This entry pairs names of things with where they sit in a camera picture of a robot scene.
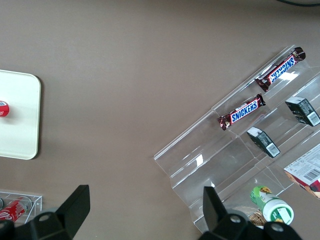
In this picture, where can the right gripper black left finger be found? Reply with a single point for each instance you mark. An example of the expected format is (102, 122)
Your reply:
(75, 207)

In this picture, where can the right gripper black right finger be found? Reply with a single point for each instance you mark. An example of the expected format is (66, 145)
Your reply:
(212, 210)

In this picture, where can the light wicker basket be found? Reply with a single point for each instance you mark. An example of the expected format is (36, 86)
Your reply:
(257, 218)

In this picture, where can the beige plastic tray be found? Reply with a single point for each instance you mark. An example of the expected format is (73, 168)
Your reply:
(20, 125)

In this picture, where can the clear acrylic bottle rack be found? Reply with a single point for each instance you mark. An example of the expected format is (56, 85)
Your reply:
(35, 205)

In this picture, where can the clear acrylic stepped stand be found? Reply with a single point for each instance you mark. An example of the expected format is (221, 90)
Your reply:
(212, 155)

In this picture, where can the green white plastic bottle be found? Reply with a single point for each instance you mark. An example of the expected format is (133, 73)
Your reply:
(272, 205)

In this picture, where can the red cola bottle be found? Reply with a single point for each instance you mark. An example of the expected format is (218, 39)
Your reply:
(13, 210)

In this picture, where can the small black box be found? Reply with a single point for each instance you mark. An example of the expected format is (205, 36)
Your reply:
(302, 110)
(262, 141)

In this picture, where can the Snickers chocolate bar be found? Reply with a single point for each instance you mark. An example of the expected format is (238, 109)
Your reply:
(281, 68)
(243, 112)

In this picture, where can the white red printed carton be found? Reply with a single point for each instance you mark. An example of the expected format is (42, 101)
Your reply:
(307, 170)

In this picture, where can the red white yogurt cup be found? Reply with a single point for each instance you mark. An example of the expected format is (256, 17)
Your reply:
(3, 110)

